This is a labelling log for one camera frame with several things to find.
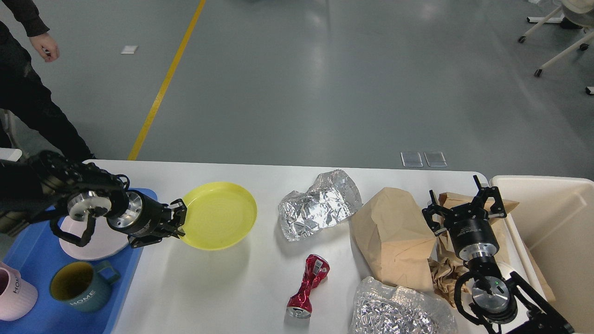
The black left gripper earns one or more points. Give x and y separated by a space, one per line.
141 221

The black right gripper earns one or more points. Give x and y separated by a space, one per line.
471 237

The yellow plastic plate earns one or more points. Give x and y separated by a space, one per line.
219 215

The teal HOME mug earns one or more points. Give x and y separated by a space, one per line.
84 286

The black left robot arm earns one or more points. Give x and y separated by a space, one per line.
72 195

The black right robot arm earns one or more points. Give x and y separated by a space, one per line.
483 295

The person's hand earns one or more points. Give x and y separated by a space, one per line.
46 47

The pink plate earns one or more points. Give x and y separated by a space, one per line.
104 243

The crumpled brown paper ball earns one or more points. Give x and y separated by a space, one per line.
445 272

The large brown paper bag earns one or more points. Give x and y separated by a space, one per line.
395 240

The beige plastic bin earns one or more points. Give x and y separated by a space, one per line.
553 225

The blue plastic tray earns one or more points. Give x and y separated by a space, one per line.
37 255

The crumpled foil sheet upper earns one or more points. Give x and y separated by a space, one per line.
332 198

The crumpled foil sheet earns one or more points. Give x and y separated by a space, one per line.
332 198
382 309

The crumpled foil sheet lower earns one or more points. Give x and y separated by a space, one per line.
382 309

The person in black clothes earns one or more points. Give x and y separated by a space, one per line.
22 90

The pink HOME mug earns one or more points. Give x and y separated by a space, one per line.
17 297

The crushed red can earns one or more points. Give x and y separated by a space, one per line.
316 271

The white chair base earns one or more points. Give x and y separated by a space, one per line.
554 44

